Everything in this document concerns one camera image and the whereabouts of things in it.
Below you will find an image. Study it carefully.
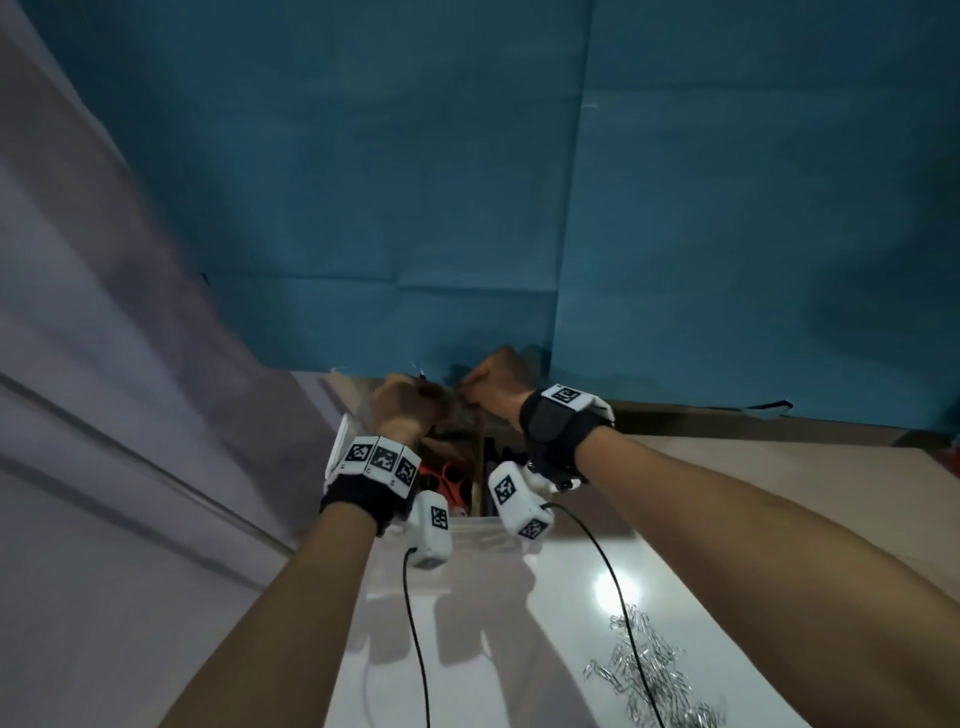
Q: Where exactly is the person's left hand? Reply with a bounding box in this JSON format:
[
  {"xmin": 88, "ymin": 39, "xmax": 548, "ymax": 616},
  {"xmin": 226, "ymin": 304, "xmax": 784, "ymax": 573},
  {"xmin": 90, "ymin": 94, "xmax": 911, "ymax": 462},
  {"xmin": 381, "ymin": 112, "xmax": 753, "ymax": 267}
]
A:
[{"xmin": 369, "ymin": 373, "xmax": 455, "ymax": 450}]

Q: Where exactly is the person's right hand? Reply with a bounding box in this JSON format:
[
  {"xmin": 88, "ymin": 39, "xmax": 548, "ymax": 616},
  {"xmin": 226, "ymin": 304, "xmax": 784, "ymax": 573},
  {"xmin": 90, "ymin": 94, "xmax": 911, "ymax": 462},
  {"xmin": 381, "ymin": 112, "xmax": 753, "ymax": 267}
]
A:
[{"xmin": 458, "ymin": 346, "xmax": 538, "ymax": 435}]

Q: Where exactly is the clear plastic storage box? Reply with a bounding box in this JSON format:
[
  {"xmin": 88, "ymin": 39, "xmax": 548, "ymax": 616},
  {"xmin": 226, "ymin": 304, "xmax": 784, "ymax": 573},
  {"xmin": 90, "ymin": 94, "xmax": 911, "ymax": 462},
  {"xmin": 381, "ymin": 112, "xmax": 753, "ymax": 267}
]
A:
[{"xmin": 323, "ymin": 373, "xmax": 594, "ymax": 556}]

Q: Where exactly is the pile of silver paper clips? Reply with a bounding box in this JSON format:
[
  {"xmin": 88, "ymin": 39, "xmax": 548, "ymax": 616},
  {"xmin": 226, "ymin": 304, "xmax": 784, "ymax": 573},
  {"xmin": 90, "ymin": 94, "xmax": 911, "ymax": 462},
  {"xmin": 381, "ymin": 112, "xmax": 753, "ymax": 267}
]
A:
[{"xmin": 583, "ymin": 603, "xmax": 729, "ymax": 728}]

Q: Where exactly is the person's left forearm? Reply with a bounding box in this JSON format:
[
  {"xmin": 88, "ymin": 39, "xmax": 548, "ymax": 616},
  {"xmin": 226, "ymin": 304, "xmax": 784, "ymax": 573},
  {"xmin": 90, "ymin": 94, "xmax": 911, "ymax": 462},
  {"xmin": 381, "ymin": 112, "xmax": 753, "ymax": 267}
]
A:
[{"xmin": 157, "ymin": 502, "xmax": 378, "ymax": 728}]

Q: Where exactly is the person's right forearm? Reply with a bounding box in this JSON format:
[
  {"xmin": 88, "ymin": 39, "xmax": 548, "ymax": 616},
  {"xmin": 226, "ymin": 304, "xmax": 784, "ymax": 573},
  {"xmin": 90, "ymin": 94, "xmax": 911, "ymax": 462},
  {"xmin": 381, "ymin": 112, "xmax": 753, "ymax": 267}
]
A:
[{"xmin": 573, "ymin": 427, "xmax": 960, "ymax": 728}]

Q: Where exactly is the brown cardboard divider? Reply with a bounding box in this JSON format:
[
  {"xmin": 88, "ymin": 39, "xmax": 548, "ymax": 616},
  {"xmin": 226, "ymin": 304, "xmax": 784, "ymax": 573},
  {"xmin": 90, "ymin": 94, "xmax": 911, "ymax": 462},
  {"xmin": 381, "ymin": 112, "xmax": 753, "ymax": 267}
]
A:
[{"xmin": 423, "ymin": 404, "xmax": 489, "ymax": 519}]

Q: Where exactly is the black wristband with marker tags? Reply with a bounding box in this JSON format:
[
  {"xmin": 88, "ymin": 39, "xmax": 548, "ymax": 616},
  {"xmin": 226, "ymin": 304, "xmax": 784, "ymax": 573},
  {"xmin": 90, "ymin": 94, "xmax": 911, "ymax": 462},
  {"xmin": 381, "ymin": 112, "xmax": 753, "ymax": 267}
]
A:
[
  {"xmin": 519, "ymin": 383, "xmax": 616, "ymax": 481},
  {"xmin": 320, "ymin": 434, "xmax": 423, "ymax": 535}
]

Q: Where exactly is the blue backdrop cloth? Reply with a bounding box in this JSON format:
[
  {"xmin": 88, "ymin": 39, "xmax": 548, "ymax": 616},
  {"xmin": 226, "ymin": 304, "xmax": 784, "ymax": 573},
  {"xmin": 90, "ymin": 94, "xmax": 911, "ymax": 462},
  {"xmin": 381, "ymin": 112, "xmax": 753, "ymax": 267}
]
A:
[{"xmin": 18, "ymin": 0, "xmax": 960, "ymax": 433}]

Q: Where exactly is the black camera cable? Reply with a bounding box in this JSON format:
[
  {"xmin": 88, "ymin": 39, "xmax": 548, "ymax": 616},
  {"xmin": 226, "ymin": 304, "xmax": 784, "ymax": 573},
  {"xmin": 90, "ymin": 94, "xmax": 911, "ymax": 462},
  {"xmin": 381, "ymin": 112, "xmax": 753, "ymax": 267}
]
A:
[
  {"xmin": 402, "ymin": 547, "xmax": 434, "ymax": 728},
  {"xmin": 543, "ymin": 502, "xmax": 667, "ymax": 728}
]

